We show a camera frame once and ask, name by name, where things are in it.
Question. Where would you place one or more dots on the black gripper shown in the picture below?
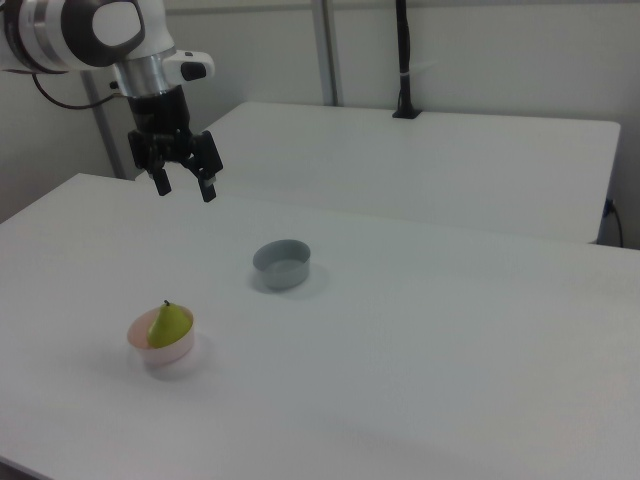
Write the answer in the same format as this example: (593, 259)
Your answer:
(160, 112)

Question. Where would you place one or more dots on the green pear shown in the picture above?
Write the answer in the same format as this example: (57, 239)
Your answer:
(169, 327)

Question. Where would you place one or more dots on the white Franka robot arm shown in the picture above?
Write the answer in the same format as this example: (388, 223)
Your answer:
(50, 30)

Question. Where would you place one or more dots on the grey bowl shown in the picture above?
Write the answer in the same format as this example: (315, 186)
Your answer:
(282, 275)

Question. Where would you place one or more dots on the pink bowl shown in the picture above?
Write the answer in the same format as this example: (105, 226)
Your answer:
(172, 356)

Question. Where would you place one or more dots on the grey aluminium wall post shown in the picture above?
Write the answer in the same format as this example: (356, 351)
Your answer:
(102, 130)
(329, 50)

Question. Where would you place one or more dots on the black camera stand pole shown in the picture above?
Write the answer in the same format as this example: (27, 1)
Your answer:
(404, 60)

